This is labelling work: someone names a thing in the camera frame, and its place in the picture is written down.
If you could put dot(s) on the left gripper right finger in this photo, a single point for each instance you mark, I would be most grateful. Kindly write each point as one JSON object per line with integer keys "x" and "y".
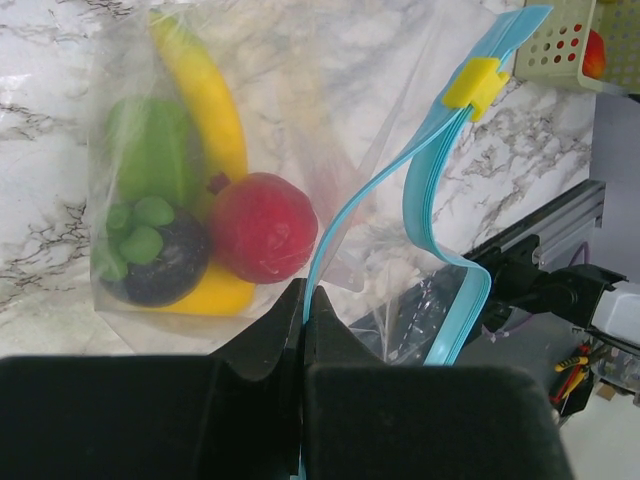
{"x": 364, "y": 419}

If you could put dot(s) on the dark purple toy eggplant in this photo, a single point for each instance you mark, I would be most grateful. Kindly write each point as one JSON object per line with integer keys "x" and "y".
{"x": 150, "y": 253}

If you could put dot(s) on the clear zip top bag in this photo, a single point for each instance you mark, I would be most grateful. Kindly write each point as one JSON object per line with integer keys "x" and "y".
{"x": 343, "y": 99}

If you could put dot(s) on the yellow toy banana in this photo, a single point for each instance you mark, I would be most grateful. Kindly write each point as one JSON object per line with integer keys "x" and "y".
{"x": 212, "y": 109}

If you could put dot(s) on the green toy pepper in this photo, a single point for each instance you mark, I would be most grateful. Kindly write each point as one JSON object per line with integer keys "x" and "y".
{"x": 148, "y": 138}

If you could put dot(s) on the yellow bag zipper slider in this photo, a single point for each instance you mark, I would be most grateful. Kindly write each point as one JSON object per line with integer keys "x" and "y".
{"x": 476, "y": 86}

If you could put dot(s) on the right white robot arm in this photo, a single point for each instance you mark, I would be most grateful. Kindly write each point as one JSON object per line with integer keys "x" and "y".
{"x": 572, "y": 293}

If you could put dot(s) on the aluminium frame rail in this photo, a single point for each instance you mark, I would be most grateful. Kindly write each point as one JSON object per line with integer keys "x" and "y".
{"x": 560, "y": 225}

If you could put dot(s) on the beige plastic basket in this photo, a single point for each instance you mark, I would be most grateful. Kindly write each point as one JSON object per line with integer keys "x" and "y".
{"x": 554, "y": 55}

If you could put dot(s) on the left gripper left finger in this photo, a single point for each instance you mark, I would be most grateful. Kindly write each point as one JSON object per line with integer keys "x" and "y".
{"x": 231, "y": 414}

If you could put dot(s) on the red toy tomato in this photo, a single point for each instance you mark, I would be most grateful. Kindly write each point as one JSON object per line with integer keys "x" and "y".
{"x": 262, "y": 228}

